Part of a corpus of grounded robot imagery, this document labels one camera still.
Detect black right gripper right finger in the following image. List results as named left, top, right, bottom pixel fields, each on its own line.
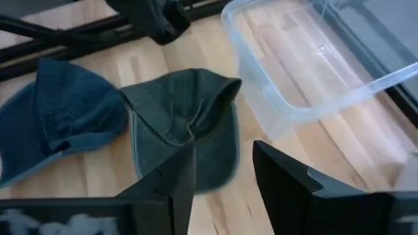
left=253, top=140, right=393, bottom=235

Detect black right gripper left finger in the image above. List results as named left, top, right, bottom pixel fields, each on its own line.
left=116, top=143, right=197, bottom=235

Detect green cap hat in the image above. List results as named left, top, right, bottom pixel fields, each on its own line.
left=120, top=67, right=243, bottom=194

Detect blue cap hat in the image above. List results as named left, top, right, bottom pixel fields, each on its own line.
left=0, top=57, right=130, bottom=189

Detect clear plastic bin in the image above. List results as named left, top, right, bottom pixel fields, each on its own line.
left=221, top=0, right=418, bottom=192

